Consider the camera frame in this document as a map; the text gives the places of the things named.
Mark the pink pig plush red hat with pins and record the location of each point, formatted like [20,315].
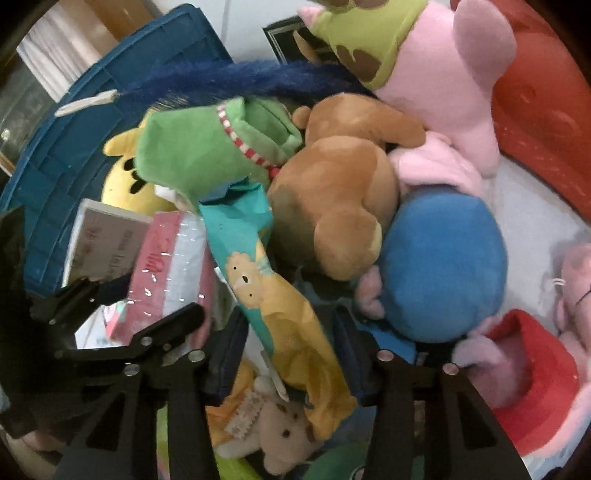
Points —
[540,383]

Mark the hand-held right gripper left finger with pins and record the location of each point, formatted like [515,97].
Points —
[226,355]

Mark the red plastic carry case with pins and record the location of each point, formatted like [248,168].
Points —
[545,120]

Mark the yellow plush toy brown nose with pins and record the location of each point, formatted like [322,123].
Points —
[122,189]

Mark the blue plastic crate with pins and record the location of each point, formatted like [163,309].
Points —
[60,152]

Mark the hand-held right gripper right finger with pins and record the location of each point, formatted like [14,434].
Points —
[353,357]

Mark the pink pig plush blue body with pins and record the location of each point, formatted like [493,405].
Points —
[443,263]

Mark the white curtain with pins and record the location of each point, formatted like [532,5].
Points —
[60,50]

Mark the white flat box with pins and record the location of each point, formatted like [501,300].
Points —
[101,240]

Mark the black framed box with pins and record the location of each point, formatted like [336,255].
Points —
[281,37]

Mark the pink and white tissue pack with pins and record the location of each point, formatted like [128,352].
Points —
[166,258]

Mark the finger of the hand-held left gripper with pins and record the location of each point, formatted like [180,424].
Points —
[157,332]
[74,295]

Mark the green hooded plush toy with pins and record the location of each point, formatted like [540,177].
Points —
[194,147]

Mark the small bear plush orange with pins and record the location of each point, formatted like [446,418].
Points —
[281,434]

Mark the pink pig plush green hood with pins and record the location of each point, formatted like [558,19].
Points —
[438,83]

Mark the teal yellow printed pack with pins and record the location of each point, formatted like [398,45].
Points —
[277,295]

